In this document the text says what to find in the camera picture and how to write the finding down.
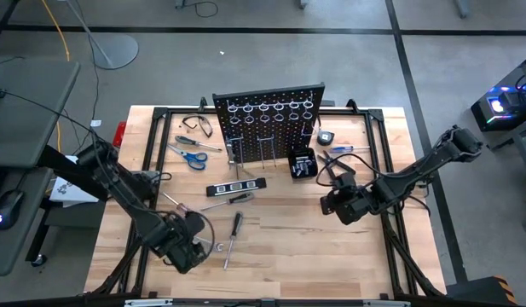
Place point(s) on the black aluminium table frame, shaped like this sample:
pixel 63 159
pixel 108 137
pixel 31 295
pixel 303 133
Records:
pixel 190 111

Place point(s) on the clear safety glasses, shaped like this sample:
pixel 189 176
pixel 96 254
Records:
pixel 205 125

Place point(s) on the computer case with lights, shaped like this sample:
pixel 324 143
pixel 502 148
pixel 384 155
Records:
pixel 510 111

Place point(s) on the grey black tape measure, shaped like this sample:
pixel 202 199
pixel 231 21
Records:
pixel 325 137

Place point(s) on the grey desk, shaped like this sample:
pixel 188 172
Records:
pixel 15 247
pixel 24 119

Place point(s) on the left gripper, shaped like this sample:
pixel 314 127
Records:
pixel 183 247

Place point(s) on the black torpedo spirit level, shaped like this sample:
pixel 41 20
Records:
pixel 228 187

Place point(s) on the chrome combination wrench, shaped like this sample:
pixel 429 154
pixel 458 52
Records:
pixel 217 246
pixel 234 162
pixel 232 157
pixel 229 149

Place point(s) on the white paper sheet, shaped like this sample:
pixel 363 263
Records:
pixel 64 192

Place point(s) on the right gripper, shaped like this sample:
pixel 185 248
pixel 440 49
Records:
pixel 350 206

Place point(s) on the black computer mouse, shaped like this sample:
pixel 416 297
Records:
pixel 9 206

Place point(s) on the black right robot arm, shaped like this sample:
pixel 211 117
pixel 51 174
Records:
pixel 416 170

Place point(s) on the red flat object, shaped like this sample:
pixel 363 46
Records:
pixel 119 134

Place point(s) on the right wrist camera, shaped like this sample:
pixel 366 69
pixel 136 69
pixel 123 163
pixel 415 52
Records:
pixel 345 181

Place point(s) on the black markers on right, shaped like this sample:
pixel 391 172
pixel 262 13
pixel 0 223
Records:
pixel 326 161

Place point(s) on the black box hazard stripes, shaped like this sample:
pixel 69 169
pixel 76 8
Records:
pixel 471 292

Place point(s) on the black plastic parts bin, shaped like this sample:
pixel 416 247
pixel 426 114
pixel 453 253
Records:
pixel 293 171

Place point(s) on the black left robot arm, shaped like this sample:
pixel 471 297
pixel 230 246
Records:
pixel 126 192

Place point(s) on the chrome double-prong peg hook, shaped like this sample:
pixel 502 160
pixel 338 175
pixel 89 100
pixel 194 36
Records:
pixel 266 137
pixel 241 138

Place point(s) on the black perforated pegboard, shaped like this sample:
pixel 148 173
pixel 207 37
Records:
pixel 284 132

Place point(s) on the grey floor stand base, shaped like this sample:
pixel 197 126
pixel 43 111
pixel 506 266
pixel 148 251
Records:
pixel 117 51

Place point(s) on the chrome loop peg hook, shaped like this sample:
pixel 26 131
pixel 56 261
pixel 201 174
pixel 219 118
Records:
pixel 305 128

